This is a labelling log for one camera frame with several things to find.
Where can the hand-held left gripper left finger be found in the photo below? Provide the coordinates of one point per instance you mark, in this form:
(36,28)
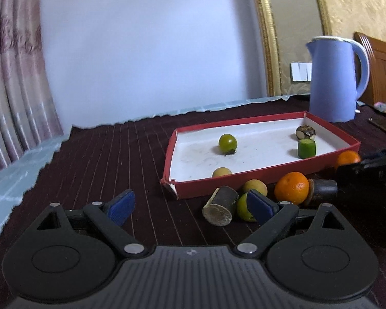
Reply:
(122,206)

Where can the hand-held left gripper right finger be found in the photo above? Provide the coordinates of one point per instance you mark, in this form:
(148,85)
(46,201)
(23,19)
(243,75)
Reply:
(260,207)

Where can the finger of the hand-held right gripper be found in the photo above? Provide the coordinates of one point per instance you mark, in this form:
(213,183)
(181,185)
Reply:
(355,172)

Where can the orange mandarin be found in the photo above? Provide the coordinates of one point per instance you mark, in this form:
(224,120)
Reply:
(291,188)
(347,158)

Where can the green round tomato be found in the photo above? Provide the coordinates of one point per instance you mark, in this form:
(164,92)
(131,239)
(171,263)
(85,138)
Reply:
(243,207)
(226,143)

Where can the yellow longan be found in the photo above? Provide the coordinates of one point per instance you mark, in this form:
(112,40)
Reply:
(222,172)
(254,186)

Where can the dark sugarcane piece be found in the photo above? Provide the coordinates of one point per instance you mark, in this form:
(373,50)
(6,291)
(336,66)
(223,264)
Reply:
(220,206)
(323,191)

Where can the red cardboard tray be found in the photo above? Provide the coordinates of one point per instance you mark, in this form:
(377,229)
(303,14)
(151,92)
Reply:
(263,154)

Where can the green cucumber piece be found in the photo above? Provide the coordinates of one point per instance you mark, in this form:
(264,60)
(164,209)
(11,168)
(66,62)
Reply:
(306,149)

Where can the dark striped cloth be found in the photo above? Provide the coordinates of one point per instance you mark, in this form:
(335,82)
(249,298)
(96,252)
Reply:
(115,161)

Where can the blue electric kettle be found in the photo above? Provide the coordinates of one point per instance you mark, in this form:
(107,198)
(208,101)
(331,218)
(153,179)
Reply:
(331,80)

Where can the wooden chair back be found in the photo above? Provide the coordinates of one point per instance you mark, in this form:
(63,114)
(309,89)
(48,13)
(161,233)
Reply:
(384,67)

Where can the blue checked tablecloth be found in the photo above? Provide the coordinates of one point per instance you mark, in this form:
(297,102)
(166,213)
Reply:
(13,180)

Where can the pink patterned curtain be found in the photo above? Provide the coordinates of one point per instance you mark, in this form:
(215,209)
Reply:
(16,70)

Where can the white wall switch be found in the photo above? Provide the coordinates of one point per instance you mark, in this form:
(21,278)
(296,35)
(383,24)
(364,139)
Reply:
(296,70)
(306,71)

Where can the gold wall moulding strip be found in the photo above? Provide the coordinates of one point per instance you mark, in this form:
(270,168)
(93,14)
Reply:
(267,38)
(321,6)

